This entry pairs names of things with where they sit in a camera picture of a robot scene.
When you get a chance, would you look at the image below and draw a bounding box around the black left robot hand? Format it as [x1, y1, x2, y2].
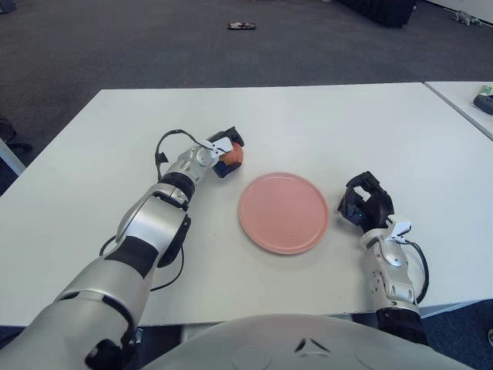
[203, 125, 246, 179]

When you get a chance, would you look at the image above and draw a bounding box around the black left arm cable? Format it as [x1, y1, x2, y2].
[99, 129, 209, 292]

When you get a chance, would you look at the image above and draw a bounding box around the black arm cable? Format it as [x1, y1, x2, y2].
[99, 129, 209, 292]
[404, 240, 430, 305]

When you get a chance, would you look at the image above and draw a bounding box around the red yellow apple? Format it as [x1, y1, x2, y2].
[223, 144, 244, 167]

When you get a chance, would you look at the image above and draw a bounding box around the dark office chair base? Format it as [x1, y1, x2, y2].
[0, 113, 34, 151]

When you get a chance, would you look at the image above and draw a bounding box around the silver grey robot torso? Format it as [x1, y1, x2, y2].
[140, 314, 463, 370]

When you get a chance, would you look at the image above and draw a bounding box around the pink round plate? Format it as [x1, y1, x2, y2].
[237, 172, 330, 254]

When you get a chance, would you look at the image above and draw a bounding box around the small grey quadruped robot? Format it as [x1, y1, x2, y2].
[450, 10, 482, 26]

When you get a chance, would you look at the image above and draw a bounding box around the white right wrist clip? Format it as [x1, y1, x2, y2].
[388, 220, 412, 243]

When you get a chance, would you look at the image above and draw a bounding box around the white table leg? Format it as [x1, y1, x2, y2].
[0, 136, 27, 177]

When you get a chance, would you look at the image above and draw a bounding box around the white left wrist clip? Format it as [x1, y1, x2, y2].
[199, 137, 234, 159]

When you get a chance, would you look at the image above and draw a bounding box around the large black box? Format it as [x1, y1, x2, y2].
[338, 0, 418, 28]

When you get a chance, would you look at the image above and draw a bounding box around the white table frame beam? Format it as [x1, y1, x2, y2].
[419, 300, 492, 319]

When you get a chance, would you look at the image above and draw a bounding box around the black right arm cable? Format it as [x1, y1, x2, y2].
[404, 240, 430, 305]

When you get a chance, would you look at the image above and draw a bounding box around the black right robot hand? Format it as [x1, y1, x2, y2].
[337, 171, 396, 234]

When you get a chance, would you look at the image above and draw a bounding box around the grey handheld controller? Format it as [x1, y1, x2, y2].
[472, 95, 493, 116]

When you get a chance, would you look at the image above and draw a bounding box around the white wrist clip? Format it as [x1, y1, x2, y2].
[199, 137, 234, 159]
[388, 220, 412, 243]

